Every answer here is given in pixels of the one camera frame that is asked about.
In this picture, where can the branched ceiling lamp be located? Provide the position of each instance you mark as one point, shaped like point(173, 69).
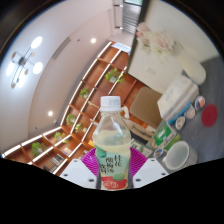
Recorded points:
point(22, 61)

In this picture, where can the ceiling air vent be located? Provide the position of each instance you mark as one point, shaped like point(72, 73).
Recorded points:
point(62, 48)

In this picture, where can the white vase with pale flowers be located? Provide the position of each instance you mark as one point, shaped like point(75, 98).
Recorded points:
point(190, 65)

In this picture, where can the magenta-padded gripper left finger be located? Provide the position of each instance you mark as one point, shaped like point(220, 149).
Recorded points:
point(76, 171)

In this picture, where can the green white box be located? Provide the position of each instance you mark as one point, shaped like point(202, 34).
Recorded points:
point(165, 135)

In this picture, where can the white patterned mug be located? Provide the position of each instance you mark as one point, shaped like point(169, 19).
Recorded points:
point(180, 155)

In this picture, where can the tall green white carton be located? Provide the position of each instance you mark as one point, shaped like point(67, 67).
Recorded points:
point(141, 147)

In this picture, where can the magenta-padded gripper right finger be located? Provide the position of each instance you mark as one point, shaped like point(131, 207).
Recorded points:
point(150, 171)

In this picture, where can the wooden artist mannequin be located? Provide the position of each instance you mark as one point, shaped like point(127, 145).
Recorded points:
point(126, 112)

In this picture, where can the grey window curtain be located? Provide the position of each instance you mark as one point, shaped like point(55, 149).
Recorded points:
point(131, 18)

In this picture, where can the round recessed ceiling light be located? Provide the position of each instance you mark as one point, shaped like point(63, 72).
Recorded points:
point(50, 113)
point(93, 40)

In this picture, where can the clear bottle of yellow drink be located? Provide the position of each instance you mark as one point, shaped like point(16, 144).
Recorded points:
point(111, 146)

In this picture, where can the small round dish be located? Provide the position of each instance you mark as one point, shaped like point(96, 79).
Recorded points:
point(180, 123)
point(190, 112)
point(200, 103)

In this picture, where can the wooden wall shelf unit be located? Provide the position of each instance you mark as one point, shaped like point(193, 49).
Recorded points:
point(100, 80)

